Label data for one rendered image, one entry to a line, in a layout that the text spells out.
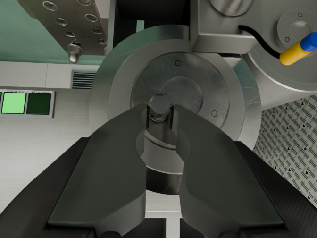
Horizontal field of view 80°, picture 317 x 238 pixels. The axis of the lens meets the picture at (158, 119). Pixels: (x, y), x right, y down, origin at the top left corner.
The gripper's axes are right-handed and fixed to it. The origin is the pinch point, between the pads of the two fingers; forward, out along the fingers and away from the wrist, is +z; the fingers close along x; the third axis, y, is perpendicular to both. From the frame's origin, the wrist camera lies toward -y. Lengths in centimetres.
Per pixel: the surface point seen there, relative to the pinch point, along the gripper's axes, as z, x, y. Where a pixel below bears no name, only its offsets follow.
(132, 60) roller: 5.7, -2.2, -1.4
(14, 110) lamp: 31.5, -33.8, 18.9
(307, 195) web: 3.9, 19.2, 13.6
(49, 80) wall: 266, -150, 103
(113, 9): 9.8, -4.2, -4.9
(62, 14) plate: 32.9, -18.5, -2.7
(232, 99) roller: 3.7, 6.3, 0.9
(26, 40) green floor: 248, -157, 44
